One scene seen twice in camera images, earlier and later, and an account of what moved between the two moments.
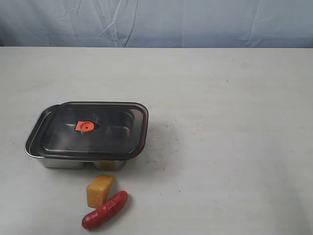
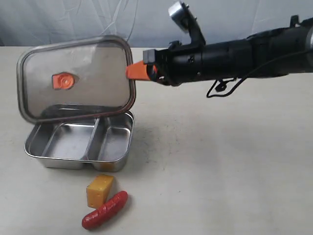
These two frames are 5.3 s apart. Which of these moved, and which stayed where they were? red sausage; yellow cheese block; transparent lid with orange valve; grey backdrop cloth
Moved: transparent lid with orange valve
Stayed: grey backdrop cloth; yellow cheese block; red sausage
